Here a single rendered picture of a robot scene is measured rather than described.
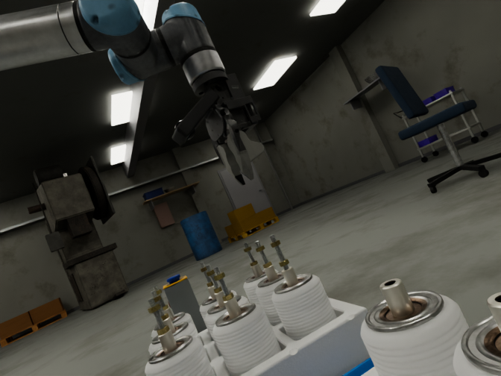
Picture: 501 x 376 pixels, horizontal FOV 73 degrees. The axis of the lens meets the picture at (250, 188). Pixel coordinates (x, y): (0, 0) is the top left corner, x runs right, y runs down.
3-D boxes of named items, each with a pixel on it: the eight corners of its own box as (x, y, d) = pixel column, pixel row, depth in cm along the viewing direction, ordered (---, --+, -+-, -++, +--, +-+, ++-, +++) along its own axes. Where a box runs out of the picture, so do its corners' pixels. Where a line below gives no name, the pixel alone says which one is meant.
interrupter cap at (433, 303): (402, 343, 28) (398, 336, 28) (353, 325, 36) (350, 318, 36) (464, 301, 31) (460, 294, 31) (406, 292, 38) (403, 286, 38)
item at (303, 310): (344, 399, 54) (297, 293, 55) (300, 393, 60) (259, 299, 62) (370, 362, 60) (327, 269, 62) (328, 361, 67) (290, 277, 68)
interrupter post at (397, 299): (403, 322, 32) (388, 289, 32) (388, 318, 34) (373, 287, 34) (422, 310, 32) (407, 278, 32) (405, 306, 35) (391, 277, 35)
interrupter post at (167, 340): (179, 345, 56) (171, 327, 56) (179, 350, 54) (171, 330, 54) (165, 353, 56) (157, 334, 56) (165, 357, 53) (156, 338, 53)
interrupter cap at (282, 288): (297, 292, 56) (295, 289, 56) (267, 297, 62) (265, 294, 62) (320, 274, 62) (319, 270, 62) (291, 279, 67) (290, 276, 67)
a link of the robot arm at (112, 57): (91, 30, 59) (149, 6, 59) (116, 60, 70) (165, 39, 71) (108, 70, 58) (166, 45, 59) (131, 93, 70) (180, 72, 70)
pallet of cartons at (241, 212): (239, 240, 721) (227, 212, 725) (227, 244, 799) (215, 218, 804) (283, 219, 773) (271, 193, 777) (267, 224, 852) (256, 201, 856)
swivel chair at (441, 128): (528, 153, 235) (460, 21, 243) (485, 180, 209) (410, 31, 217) (448, 177, 290) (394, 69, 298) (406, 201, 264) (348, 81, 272)
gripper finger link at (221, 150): (263, 177, 67) (247, 133, 67) (238, 186, 64) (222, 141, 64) (256, 179, 70) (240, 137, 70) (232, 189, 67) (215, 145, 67)
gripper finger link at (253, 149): (278, 165, 62) (255, 123, 63) (252, 174, 59) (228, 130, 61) (271, 171, 64) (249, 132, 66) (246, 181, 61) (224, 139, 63)
